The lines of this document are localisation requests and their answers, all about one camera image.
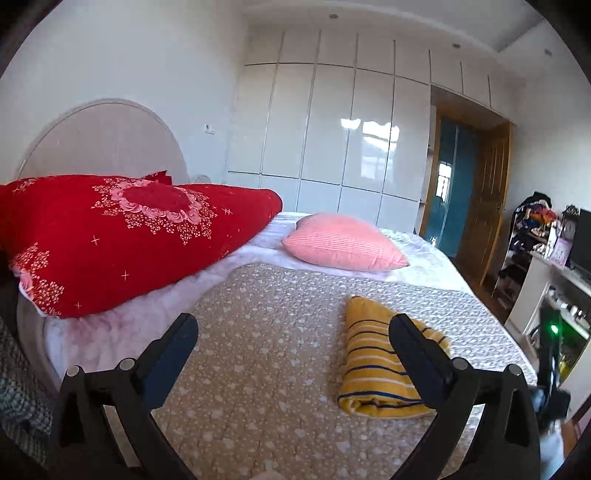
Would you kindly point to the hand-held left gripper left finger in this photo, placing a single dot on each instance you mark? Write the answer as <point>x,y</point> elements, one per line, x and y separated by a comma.
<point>168,364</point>

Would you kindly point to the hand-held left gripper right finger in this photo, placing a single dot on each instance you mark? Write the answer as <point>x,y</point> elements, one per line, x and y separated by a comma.
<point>418,364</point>

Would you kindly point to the yellow striped knit sweater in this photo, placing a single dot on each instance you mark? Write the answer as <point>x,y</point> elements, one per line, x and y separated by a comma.
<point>369,360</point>

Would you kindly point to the bed with beige cover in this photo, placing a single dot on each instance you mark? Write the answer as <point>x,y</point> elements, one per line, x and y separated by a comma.
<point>138,314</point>

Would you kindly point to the white desk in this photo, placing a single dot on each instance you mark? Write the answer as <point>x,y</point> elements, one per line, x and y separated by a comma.
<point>528,295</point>

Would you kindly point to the grey quilted bedspread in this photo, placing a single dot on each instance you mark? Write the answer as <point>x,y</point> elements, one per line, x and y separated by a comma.
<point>277,346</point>

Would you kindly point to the red floral quilt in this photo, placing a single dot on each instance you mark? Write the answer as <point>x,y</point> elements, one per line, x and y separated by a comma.
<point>115,240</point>

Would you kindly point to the pink box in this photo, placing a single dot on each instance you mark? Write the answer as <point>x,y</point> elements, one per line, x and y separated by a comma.
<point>561,253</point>

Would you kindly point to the pink ribbed pillow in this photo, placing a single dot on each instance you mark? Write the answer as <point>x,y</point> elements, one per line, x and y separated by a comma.
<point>341,240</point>

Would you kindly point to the grey checkered cloth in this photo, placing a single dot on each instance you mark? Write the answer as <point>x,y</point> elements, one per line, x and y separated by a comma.
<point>23,392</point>

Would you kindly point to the cluttered white shelf rack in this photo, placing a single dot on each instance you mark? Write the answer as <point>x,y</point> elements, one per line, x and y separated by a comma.
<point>521,249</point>

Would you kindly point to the black monitor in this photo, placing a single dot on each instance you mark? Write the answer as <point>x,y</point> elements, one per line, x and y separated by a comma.
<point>582,249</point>

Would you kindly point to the black table clock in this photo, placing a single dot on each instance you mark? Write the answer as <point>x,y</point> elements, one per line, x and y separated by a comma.
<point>570,228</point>

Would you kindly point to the teal glass door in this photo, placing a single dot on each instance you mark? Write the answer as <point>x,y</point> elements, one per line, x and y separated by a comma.
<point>455,194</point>

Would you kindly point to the wooden door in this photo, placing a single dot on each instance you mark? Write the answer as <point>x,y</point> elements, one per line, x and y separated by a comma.
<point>489,198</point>

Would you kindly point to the white rounded headboard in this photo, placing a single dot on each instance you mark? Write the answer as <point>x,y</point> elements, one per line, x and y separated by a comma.
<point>106,138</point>

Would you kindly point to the glossy white wardrobe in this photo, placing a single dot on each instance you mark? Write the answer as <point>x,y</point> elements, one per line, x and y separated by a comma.
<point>332,129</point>

